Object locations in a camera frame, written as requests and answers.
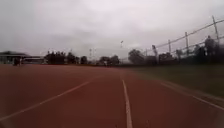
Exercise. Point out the floodlight pole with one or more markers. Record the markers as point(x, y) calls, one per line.
point(122, 42)

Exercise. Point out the low flat-roofed building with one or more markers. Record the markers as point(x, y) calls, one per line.
point(13, 57)

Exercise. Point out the row of dark trees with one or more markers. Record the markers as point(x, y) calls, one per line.
point(60, 58)

